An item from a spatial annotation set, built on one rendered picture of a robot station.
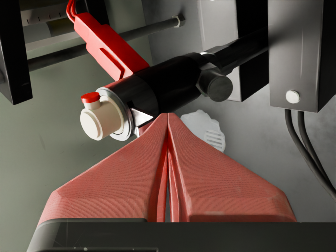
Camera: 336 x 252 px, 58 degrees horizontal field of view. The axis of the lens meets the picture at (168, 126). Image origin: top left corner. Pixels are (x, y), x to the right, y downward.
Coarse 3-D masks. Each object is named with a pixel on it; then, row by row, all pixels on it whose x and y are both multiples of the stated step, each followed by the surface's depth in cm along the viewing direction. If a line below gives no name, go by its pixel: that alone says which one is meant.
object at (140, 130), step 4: (148, 120) 13; (152, 120) 13; (140, 124) 12; (144, 124) 12; (148, 124) 12; (136, 128) 12; (140, 128) 12; (144, 128) 12; (136, 132) 12; (140, 132) 12
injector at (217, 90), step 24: (216, 48) 20; (240, 48) 21; (264, 48) 23; (144, 72) 16; (168, 72) 16; (192, 72) 17; (216, 72) 16; (120, 96) 14; (144, 96) 14; (168, 96) 15; (192, 96) 17; (216, 96) 16
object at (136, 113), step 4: (128, 104) 14; (132, 108) 14; (136, 108) 14; (132, 112) 14; (136, 112) 14; (140, 112) 13; (144, 112) 13; (148, 112) 13; (132, 116) 14; (136, 116) 14; (140, 116) 13; (144, 116) 13; (148, 116) 13; (152, 116) 13; (156, 116) 13; (136, 120) 14; (140, 120) 14; (144, 120) 13; (136, 124) 14
